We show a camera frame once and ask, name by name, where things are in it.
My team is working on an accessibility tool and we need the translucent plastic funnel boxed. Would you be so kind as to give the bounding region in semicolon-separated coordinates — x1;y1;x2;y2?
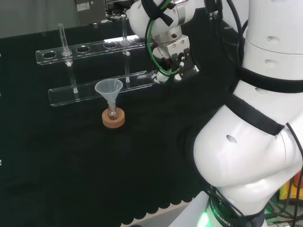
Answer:
94;79;124;110

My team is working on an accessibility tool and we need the black cable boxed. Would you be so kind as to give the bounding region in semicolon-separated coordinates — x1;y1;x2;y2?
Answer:
205;0;248;71
202;182;243;219

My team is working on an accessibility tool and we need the cork ring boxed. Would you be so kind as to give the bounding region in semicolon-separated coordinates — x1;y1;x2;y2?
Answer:
102;107;126;129

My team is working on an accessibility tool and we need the black bench cloth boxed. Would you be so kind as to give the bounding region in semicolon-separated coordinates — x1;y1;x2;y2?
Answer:
0;7;248;226

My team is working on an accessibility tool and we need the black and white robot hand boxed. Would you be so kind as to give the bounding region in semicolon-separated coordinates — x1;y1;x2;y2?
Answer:
151;35;201;85

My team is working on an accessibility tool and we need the clear acrylic rack with tubes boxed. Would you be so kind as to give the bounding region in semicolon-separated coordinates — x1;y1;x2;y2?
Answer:
35;14;157;107

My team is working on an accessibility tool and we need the yellow stop button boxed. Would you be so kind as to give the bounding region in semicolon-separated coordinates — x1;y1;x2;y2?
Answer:
278;175;303;202

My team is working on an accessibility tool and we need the grey metal box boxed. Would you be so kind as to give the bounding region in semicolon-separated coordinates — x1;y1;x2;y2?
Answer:
79;0;106;25

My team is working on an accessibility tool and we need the green cable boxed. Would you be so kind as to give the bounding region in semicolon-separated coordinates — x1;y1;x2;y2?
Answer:
144;0;182;77

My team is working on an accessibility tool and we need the small round-bottom glass flask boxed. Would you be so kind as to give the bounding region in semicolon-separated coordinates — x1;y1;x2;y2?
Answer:
106;106;119;120

